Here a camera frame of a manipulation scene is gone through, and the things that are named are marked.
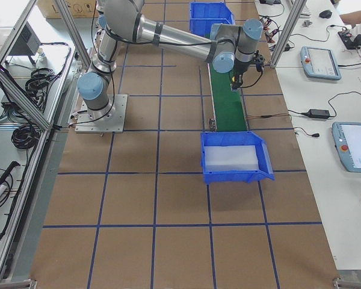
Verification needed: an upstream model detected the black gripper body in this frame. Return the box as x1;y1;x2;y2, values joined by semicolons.
233;51;264;79

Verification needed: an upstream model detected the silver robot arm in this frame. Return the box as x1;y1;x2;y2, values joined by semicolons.
77;1;263;123

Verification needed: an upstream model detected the operator hand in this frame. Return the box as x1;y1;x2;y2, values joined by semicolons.
352;34;361;48

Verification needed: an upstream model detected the green conveyor belt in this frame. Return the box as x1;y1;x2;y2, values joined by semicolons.
209;50;247;132

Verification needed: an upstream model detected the blue bin left side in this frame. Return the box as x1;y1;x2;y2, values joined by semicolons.
189;2;235;36

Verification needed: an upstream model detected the blue bin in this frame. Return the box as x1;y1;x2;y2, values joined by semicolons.
200;131;275;185
189;2;235;36

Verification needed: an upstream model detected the far teach pendant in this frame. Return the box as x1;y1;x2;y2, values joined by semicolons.
300;46;342;81

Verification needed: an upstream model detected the teach pendant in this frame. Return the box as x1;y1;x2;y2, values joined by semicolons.
332;122;361;173
300;46;342;81

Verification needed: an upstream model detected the blue bin right side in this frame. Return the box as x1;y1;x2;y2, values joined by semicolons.
200;131;275;185

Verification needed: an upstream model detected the black power adapter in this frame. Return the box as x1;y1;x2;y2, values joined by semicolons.
308;109;331;119

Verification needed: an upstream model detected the black computer mouse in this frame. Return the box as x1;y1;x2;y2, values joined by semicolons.
319;10;333;19

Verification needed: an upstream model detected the near teach pendant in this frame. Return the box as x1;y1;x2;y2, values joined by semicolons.
332;122;361;173

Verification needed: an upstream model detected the aluminium frame post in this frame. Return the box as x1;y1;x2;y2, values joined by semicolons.
270;0;306;68

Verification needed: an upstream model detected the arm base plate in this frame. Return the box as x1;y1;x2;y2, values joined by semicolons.
75;94;128;133

